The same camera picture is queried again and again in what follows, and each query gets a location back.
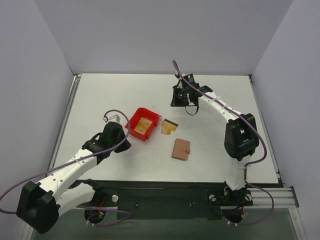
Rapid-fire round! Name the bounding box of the tan leather card holder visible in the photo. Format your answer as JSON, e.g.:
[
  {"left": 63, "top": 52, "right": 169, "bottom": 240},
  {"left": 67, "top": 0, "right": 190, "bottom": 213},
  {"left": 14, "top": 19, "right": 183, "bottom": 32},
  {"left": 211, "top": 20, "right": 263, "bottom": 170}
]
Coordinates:
[{"left": 171, "top": 138, "right": 191, "bottom": 161}]

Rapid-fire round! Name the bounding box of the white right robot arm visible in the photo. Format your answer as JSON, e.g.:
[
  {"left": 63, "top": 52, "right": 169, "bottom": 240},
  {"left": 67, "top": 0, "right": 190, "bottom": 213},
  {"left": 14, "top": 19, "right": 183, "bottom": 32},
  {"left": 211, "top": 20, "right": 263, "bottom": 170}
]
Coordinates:
[{"left": 170, "top": 73, "right": 259, "bottom": 205}]

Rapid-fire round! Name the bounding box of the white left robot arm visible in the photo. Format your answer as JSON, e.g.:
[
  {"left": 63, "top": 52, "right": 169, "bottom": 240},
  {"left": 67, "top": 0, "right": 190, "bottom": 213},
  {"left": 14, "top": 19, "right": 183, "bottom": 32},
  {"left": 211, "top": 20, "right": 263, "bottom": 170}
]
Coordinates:
[{"left": 16, "top": 121, "right": 131, "bottom": 234}]

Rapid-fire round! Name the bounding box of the gold card in bin lower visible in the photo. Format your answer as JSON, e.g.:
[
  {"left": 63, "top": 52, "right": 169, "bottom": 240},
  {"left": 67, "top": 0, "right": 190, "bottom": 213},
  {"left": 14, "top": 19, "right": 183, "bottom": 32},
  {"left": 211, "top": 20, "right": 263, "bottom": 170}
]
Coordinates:
[{"left": 134, "top": 125, "right": 148, "bottom": 135}]

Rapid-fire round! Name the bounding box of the gold card in bin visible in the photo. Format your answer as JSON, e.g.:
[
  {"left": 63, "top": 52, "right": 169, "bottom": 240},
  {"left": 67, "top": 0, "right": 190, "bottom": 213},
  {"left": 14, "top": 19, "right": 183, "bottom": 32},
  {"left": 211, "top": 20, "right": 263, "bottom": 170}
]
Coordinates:
[
  {"left": 134, "top": 125, "right": 148, "bottom": 135},
  {"left": 138, "top": 117, "right": 153, "bottom": 128}
]

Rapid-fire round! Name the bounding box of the gold card in bin upper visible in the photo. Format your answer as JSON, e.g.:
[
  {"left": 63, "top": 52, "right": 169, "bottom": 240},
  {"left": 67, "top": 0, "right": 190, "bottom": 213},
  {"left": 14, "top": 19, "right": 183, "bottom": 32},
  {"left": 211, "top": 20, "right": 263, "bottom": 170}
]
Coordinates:
[{"left": 138, "top": 117, "right": 153, "bottom": 128}]

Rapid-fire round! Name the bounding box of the gold card with black stripe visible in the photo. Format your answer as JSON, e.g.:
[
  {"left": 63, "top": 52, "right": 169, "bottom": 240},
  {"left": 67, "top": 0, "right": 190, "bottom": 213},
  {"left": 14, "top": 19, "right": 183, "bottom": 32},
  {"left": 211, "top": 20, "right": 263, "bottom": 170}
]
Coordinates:
[{"left": 161, "top": 118, "right": 179, "bottom": 132}]

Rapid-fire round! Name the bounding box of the gold card under stripe card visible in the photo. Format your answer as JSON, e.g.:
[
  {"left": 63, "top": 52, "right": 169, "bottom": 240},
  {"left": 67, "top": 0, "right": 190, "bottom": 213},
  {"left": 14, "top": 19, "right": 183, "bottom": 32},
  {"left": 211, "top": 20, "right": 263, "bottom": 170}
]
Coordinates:
[{"left": 161, "top": 126, "right": 172, "bottom": 135}]

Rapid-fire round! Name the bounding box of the red plastic bin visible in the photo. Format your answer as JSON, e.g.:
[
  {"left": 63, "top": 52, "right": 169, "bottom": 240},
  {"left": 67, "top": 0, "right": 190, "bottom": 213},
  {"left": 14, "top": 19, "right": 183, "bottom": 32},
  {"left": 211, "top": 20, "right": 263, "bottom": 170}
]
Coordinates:
[{"left": 125, "top": 107, "right": 161, "bottom": 142}]

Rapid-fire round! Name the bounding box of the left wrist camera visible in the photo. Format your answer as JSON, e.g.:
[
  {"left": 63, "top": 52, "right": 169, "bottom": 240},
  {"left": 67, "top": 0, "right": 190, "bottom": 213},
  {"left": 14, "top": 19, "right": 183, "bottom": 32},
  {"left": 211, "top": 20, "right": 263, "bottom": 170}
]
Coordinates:
[{"left": 102, "top": 114, "right": 121, "bottom": 124}]

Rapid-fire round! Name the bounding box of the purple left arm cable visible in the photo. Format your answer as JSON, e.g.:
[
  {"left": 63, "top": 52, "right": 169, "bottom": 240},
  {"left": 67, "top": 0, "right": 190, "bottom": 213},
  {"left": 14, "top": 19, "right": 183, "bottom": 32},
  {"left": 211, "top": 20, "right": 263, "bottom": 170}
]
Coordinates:
[{"left": 0, "top": 109, "right": 133, "bottom": 227}]

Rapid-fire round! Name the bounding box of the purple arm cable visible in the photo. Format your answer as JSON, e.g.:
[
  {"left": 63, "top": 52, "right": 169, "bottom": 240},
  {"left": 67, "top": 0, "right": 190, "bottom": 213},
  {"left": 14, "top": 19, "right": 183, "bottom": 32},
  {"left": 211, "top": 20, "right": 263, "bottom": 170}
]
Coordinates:
[
  {"left": 172, "top": 59, "right": 276, "bottom": 227},
  {"left": 0, "top": 109, "right": 133, "bottom": 227}
]

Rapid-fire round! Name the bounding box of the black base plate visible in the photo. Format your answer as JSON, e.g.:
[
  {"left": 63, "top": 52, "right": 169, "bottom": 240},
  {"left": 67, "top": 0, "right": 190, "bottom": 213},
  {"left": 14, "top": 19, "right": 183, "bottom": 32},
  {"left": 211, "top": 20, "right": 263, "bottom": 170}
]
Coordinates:
[{"left": 70, "top": 179, "right": 253, "bottom": 220}]

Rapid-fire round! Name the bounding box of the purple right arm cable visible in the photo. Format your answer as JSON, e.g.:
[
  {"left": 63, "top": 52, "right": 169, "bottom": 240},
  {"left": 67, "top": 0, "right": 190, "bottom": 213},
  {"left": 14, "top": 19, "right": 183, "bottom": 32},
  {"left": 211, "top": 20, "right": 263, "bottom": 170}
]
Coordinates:
[{"left": 172, "top": 59, "right": 276, "bottom": 227}]

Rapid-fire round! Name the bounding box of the aluminium frame rail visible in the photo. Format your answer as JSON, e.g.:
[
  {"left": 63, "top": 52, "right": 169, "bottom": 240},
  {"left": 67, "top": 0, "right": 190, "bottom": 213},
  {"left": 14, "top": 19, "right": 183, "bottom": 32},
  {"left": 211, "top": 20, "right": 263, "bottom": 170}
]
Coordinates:
[{"left": 249, "top": 187, "right": 300, "bottom": 209}]

